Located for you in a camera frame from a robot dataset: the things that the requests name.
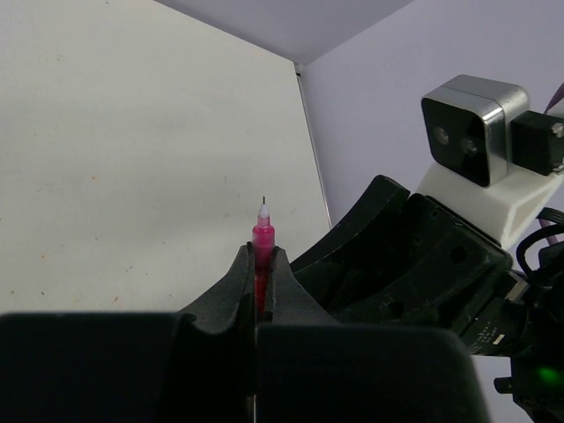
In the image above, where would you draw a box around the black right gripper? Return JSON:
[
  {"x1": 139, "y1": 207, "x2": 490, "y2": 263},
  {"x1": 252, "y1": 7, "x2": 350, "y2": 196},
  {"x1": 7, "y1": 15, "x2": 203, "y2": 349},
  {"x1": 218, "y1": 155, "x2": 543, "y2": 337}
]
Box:
[{"x1": 291, "y1": 175, "x2": 512, "y2": 353}]

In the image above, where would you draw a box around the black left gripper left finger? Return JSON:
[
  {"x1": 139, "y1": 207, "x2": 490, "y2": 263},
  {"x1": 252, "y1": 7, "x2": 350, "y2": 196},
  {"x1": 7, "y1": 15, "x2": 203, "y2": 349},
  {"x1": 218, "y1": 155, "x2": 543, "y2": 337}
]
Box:
[{"x1": 178, "y1": 244, "x2": 256, "y2": 422}]

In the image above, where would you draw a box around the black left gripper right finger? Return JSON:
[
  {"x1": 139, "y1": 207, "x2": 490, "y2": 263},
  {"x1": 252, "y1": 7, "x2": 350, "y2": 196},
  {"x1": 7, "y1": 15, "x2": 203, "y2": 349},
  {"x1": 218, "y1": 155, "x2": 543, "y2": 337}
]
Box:
[{"x1": 263, "y1": 247, "x2": 338, "y2": 326}]

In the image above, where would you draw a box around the magenta pen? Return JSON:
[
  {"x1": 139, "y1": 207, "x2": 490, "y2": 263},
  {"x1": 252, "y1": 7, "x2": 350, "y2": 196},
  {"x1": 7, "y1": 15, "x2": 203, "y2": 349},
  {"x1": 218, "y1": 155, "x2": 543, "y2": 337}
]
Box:
[{"x1": 251, "y1": 197, "x2": 275, "y2": 315}]

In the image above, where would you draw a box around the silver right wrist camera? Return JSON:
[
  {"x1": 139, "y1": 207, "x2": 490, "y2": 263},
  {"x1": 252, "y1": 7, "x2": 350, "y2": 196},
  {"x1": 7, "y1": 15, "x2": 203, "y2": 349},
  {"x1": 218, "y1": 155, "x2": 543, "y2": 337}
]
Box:
[{"x1": 420, "y1": 74, "x2": 563, "y2": 188}]

